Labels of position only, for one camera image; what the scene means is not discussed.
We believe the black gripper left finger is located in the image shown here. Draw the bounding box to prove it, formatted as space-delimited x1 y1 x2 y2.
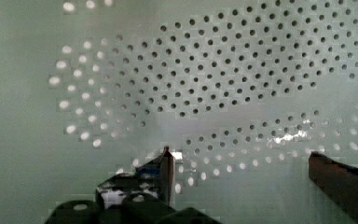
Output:
95 146 174 209

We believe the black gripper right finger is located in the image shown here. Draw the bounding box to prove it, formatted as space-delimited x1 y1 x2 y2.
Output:
309 152 358 224

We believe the green plastic strainer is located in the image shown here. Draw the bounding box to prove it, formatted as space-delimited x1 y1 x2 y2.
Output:
0 0 358 224

